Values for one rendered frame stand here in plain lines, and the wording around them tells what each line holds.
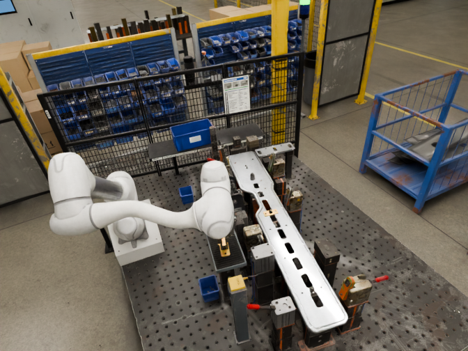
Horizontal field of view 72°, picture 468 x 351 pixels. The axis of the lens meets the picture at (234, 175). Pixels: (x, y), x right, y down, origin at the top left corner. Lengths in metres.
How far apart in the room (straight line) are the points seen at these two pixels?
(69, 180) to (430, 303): 1.83
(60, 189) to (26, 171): 2.65
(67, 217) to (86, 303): 1.77
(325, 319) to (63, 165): 1.22
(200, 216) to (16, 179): 3.17
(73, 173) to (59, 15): 7.07
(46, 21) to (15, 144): 4.83
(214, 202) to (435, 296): 1.44
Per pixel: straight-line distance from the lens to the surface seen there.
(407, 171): 3.86
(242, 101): 2.60
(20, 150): 3.85
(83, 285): 3.17
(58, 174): 1.36
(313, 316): 1.53
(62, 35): 8.36
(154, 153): 2.49
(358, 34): 5.05
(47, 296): 3.26
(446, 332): 2.02
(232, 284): 1.40
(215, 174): 1.11
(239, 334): 1.72
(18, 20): 8.33
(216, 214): 1.01
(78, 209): 1.33
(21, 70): 5.91
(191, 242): 2.19
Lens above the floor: 2.33
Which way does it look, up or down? 38 degrees down
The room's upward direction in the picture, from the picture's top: 5 degrees counter-clockwise
